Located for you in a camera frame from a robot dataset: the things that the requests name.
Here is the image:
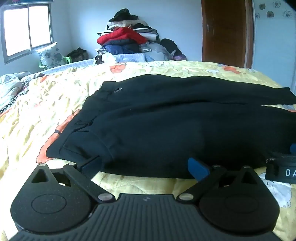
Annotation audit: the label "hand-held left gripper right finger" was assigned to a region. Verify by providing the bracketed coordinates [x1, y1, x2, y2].
[176, 158, 264, 205]

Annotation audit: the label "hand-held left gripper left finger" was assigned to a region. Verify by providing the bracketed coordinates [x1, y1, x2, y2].
[30, 155, 114, 205]

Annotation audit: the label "black pants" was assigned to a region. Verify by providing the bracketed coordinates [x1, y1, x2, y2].
[46, 74, 296, 179]

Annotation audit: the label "yellow floral bed cover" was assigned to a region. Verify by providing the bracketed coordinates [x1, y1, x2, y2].
[0, 60, 296, 241]

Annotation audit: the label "black white striped cloth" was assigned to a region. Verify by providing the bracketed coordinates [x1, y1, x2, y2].
[0, 89, 28, 114]

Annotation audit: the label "green plastic chair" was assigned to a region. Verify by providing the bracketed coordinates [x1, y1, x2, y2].
[38, 56, 73, 70]

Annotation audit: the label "dark bag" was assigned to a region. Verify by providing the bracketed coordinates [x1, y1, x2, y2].
[67, 47, 89, 63]

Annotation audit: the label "light blue quilted blanket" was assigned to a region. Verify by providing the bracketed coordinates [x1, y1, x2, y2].
[42, 53, 149, 75]

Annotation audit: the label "grey crumpled quilt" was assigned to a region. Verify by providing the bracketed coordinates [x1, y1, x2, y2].
[0, 71, 32, 109]

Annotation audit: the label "floral pillow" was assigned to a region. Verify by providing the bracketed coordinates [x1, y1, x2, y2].
[36, 41, 64, 69]

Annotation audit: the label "dark cloth bundle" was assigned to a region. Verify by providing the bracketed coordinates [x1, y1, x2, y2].
[159, 38, 187, 61]

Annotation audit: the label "pile of clothes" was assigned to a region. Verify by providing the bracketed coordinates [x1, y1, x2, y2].
[95, 8, 163, 63]

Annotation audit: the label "brown wooden door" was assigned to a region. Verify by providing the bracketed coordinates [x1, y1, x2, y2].
[201, 0, 254, 69]

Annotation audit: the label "window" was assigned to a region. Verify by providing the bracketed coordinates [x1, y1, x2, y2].
[0, 2, 55, 65]

